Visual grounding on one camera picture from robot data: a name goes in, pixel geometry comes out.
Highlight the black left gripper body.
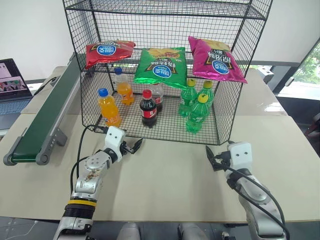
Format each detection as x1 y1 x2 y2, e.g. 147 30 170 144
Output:
120 141 134 155

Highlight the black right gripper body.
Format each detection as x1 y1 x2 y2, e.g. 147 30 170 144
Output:
214 149 231 171

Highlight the cola bottle red cap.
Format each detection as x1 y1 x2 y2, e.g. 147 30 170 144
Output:
138 89 158 130
151 83 164 114

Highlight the green soda bottle yellow cap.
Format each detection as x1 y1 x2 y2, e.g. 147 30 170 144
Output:
186 92 210 135
178 78 198 118
201 80 215 117

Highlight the orange soda bottle blue cap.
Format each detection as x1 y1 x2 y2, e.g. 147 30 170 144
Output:
113 67 135 106
97 88 122 128

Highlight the green chip bag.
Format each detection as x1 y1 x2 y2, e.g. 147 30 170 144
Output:
132 46 188 91

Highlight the magenta chip bag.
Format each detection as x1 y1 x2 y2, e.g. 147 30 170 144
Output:
187 36 248 84

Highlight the red chip bag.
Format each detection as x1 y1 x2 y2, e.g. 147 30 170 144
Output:
84 39 137 70

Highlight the open laptop computer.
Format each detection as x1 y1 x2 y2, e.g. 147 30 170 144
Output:
0 58 34 131

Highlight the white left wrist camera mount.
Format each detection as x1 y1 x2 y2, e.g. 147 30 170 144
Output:
103 126 127 161

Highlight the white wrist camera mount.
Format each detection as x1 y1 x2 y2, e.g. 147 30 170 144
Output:
227 141 252 171
103 126 127 161

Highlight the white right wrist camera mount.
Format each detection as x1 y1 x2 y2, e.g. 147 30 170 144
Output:
227 141 252 171

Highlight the black wire mesh rack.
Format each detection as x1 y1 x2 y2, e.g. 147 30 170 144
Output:
61 0 274 146

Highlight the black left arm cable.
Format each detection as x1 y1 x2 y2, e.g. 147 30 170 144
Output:
70 124 109 193

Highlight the green conveyor belt grey frame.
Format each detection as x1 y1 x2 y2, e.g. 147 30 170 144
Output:
2 53 87 166

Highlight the black cable with plug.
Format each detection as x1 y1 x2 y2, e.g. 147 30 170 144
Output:
33 76 59 96

